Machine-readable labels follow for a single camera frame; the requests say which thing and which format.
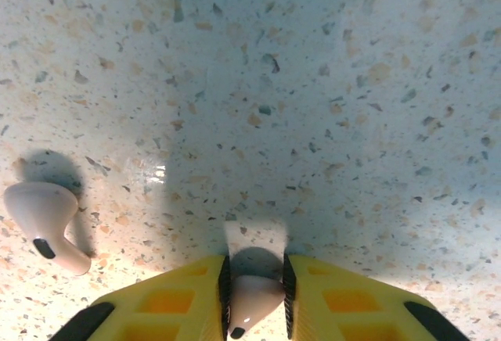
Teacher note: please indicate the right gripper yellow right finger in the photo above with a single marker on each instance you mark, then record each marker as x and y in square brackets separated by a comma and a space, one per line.
[352, 309]

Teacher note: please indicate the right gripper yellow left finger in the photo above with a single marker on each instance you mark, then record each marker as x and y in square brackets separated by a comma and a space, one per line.
[156, 309]

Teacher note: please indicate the white earbud on table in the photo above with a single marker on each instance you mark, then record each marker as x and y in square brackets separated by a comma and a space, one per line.
[43, 216]

